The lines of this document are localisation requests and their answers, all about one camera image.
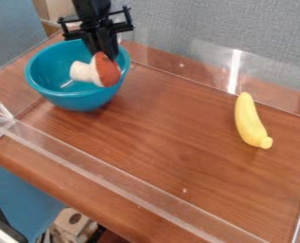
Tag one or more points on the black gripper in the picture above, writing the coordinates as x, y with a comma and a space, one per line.
102, 16

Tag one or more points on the brown white toy mushroom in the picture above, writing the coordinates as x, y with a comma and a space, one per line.
100, 72

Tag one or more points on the blue plastic bowl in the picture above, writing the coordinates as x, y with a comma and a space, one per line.
48, 78

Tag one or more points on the yellow toy banana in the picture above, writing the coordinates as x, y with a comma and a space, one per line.
249, 124

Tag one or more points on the blue cabinet panel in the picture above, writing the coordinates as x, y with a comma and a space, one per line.
28, 209

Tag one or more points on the wooden block with hole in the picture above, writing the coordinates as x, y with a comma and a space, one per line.
72, 227

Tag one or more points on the clear acrylic barrier wall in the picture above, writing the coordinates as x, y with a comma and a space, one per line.
154, 165

